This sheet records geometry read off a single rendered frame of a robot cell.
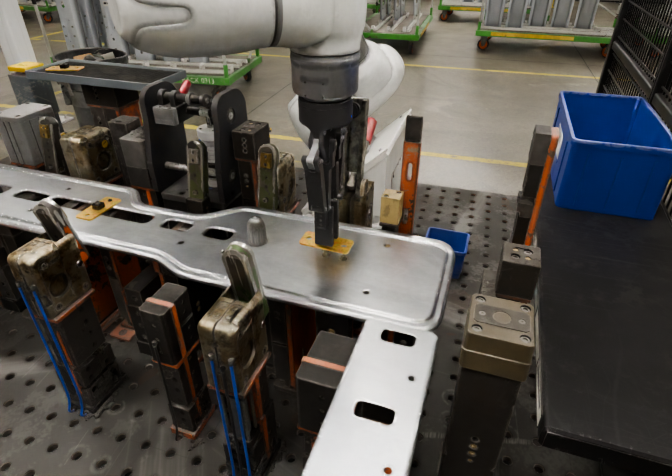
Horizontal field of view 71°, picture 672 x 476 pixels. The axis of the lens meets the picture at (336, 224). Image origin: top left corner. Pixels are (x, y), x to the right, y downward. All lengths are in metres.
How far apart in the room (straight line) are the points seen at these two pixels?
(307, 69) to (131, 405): 0.70
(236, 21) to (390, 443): 0.47
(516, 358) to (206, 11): 0.51
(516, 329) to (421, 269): 0.22
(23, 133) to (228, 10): 0.81
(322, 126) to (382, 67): 0.85
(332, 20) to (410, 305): 0.39
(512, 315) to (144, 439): 0.66
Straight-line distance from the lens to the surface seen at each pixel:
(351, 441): 0.54
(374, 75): 1.46
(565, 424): 0.57
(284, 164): 0.94
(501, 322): 0.61
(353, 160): 0.85
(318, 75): 0.61
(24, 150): 1.29
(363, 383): 0.59
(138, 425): 0.99
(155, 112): 1.04
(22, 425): 1.08
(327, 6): 0.58
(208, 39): 0.55
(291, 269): 0.75
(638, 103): 1.20
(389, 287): 0.72
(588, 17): 7.91
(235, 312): 0.62
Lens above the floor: 1.45
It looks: 32 degrees down
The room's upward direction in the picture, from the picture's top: straight up
